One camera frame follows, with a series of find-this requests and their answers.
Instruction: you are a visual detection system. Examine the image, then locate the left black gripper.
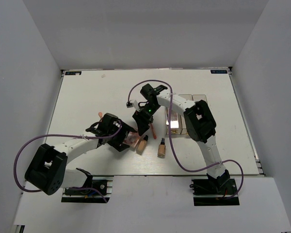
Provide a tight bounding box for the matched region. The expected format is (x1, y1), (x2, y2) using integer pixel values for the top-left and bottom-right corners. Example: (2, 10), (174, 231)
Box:
(108, 118), (136, 151)

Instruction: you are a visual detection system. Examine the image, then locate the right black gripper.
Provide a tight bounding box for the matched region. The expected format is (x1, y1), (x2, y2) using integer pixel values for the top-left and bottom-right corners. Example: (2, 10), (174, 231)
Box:
(132, 103), (160, 137)

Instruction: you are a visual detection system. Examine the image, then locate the square pink eyeshadow palette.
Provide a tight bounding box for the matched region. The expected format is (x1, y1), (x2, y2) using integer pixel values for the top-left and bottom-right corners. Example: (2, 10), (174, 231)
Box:
(123, 131), (141, 149)

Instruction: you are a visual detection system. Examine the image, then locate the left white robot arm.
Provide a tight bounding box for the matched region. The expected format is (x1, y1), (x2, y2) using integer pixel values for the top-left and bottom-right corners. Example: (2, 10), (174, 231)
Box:
(25, 113), (138, 195)

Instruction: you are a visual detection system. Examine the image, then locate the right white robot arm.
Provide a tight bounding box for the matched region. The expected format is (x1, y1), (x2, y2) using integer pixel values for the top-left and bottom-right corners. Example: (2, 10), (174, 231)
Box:
(133, 84), (230, 194)

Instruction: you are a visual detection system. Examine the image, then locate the pink lip pencil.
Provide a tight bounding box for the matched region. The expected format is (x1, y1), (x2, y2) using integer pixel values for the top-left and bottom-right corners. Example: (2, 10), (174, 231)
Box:
(149, 123), (157, 139)

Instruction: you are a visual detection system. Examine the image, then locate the clear acrylic drawer organizer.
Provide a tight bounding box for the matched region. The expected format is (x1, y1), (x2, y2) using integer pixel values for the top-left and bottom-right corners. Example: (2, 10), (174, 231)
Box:
(164, 94), (208, 135)

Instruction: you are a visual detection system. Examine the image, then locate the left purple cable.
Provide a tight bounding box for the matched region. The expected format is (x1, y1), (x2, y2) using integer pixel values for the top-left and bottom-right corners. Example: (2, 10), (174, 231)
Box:
(15, 118), (123, 203)

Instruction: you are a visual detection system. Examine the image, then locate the purple cable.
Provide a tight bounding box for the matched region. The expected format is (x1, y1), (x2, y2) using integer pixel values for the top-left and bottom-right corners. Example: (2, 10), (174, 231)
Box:
(127, 80), (244, 200)
(15, 118), (123, 203)

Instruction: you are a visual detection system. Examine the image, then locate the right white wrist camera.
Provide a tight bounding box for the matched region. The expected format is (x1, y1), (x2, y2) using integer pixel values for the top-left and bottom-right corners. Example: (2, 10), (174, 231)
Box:
(126, 100), (140, 111)

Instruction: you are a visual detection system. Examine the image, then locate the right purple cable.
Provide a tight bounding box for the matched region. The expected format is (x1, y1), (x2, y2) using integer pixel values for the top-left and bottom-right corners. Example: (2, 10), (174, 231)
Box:
(127, 80), (244, 200)

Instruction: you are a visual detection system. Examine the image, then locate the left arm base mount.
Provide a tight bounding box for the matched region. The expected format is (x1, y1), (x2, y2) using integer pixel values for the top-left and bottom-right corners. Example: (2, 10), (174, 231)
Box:
(61, 176), (113, 203)

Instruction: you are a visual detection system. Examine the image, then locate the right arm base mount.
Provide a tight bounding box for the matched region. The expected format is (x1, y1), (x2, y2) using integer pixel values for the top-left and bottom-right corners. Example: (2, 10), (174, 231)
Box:
(190, 179), (240, 206)

